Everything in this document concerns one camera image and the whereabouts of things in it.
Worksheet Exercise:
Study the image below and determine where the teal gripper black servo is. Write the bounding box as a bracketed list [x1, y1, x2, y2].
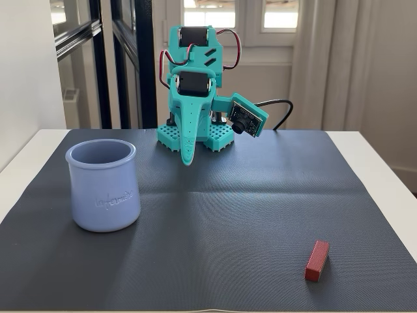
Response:
[167, 66, 223, 166]

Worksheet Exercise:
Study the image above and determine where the red wooden block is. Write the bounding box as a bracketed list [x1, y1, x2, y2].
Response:
[305, 240, 330, 282]

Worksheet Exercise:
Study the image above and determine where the lavender ceramic pot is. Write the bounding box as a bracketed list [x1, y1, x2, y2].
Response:
[65, 139, 142, 233]

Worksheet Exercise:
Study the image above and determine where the black framed glass door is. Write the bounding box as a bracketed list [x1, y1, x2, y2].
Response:
[50, 0, 113, 130]
[110, 0, 158, 130]

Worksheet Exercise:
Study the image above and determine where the dark grey textured mat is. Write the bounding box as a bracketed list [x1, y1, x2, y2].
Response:
[0, 128, 417, 312]

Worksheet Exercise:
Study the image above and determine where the white framed window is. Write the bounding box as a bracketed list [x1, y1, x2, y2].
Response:
[162, 0, 302, 46]

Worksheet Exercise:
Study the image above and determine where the white curtain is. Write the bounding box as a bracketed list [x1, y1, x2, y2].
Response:
[291, 0, 372, 131]

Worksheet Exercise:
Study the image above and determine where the camera module teal mount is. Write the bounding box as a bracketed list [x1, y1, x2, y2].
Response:
[211, 93, 270, 139]

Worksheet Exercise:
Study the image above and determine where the red black servo wire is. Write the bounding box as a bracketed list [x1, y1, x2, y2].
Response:
[158, 49, 172, 89]
[215, 28, 241, 71]

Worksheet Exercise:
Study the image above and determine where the black camera cable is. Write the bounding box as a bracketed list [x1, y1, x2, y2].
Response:
[253, 98, 294, 131]

